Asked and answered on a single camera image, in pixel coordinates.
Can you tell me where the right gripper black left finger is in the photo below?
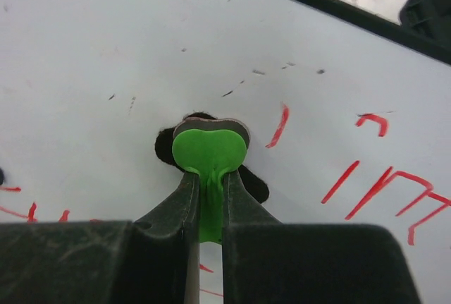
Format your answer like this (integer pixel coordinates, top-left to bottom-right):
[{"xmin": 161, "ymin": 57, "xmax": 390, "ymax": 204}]
[{"xmin": 1, "ymin": 173, "xmax": 200, "ymax": 303}]

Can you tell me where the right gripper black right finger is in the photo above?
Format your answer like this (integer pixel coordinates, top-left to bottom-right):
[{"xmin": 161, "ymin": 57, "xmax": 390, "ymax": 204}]
[{"xmin": 222, "ymin": 172, "xmax": 420, "ymax": 303}]

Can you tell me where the green black whiteboard eraser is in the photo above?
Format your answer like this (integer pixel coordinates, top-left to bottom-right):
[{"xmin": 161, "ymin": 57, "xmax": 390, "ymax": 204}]
[{"xmin": 154, "ymin": 127, "xmax": 269, "ymax": 244}]

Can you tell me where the white whiteboard with red writing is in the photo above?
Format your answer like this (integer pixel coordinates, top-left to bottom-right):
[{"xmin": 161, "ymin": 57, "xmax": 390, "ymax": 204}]
[{"xmin": 1, "ymin": 0, "xmax": 450, "ymax": 303}]

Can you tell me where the black plastic toolbox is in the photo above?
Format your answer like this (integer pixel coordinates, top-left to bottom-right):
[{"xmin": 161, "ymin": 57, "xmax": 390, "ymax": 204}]
[{"xmin": 399, "ymin": 0, "xmax": 450, "ymax": 47}]

